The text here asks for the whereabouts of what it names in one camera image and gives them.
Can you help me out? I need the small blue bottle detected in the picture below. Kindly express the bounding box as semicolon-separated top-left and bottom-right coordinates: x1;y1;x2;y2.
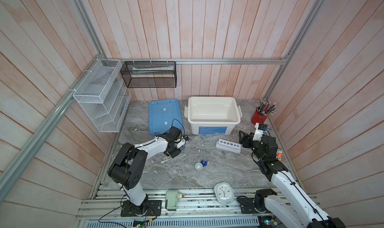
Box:
200;160;208;167

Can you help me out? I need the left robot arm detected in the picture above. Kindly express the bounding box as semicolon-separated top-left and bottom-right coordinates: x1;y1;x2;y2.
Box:
108;126;189;207

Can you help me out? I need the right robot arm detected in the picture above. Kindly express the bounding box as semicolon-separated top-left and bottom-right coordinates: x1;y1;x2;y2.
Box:
239;131;345;228

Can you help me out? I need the white test tube rack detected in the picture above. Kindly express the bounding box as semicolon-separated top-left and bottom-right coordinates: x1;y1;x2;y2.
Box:
216;139;242;154

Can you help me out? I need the blue plastic bin lid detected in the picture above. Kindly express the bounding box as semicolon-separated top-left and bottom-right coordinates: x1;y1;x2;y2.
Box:
149;99;183;136

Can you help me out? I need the red pencil cup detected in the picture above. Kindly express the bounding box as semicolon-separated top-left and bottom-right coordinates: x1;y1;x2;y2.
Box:
251;110;268;125

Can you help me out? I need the pack of colored markers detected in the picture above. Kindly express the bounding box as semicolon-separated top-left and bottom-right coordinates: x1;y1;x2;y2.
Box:
276;148;283;161

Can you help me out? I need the bundle of pencils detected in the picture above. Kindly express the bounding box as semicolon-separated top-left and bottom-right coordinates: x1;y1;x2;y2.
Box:
256;98;276;116

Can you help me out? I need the white plastic storage bin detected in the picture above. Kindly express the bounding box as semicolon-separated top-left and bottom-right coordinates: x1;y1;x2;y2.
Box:
185;96;243;135

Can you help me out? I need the small white bowl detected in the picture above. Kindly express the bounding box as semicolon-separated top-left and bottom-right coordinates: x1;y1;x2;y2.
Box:
195;162;204;171

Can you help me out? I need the white analog clock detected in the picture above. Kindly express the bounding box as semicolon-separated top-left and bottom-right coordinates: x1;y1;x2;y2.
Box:
214;182;235;205

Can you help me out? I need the pale green timer device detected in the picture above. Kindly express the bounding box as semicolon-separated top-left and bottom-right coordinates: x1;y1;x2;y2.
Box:
165;190;184;211

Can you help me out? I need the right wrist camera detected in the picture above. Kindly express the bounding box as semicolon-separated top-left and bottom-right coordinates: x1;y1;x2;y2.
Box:
253;123;268;141

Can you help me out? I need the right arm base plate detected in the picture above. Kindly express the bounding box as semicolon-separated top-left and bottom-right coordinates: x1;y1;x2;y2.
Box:
237;196;267;214

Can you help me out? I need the black mesh wall basket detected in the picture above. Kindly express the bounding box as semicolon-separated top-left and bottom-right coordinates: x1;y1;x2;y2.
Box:
120;61;178;88

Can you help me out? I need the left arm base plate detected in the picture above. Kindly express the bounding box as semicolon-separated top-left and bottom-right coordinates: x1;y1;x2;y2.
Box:
121;200;162;217

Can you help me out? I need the white wire mesh shelf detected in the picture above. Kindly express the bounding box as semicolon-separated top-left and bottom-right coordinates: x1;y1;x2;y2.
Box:
73;59;132;133

